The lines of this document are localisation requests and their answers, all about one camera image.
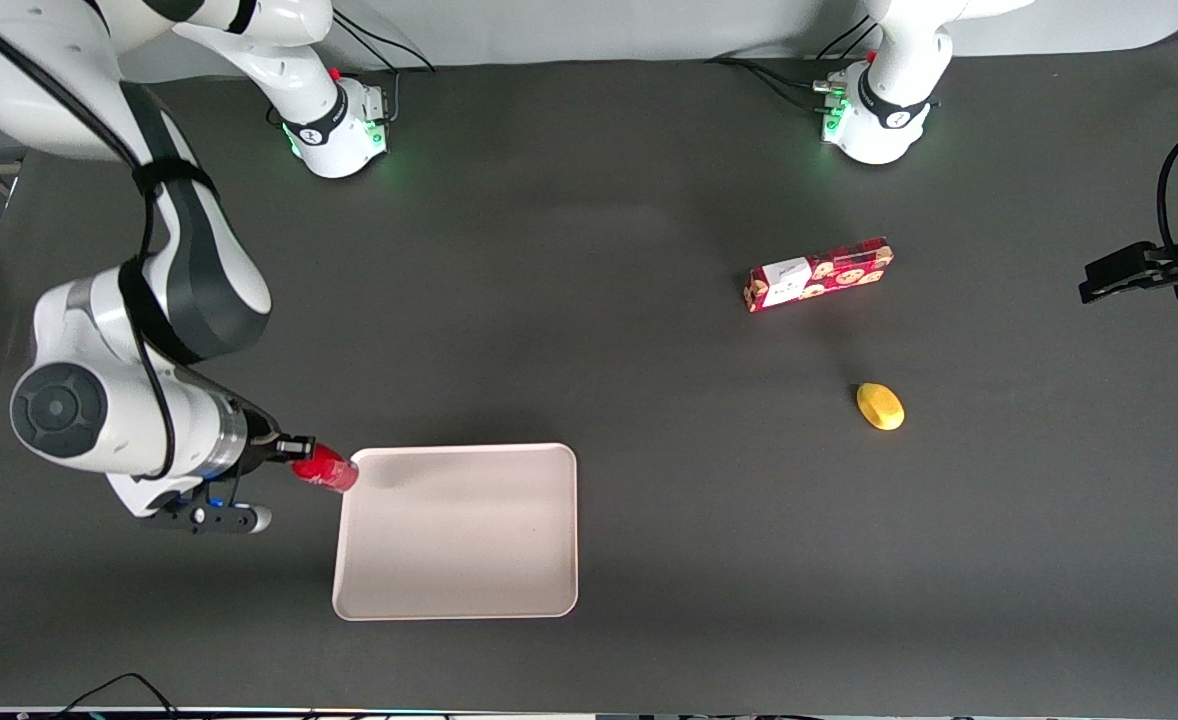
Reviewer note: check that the red can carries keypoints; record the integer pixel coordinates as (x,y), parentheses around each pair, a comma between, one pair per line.
(329,470)

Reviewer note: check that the yellow lemon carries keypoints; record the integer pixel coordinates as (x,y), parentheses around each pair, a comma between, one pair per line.
(881,406)

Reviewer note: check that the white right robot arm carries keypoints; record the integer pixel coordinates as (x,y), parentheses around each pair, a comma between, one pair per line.
(69,410)

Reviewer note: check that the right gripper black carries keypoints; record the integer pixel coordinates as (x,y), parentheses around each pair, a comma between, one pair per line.
(263,441)

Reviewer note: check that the red plaid cookie box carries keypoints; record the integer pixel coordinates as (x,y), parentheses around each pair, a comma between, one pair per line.
(829,272)

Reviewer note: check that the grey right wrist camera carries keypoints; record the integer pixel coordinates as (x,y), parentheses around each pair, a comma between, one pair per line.
(219,518)

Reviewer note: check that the beige rectangular tray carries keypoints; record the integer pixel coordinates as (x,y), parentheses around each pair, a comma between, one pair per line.
(459,530)

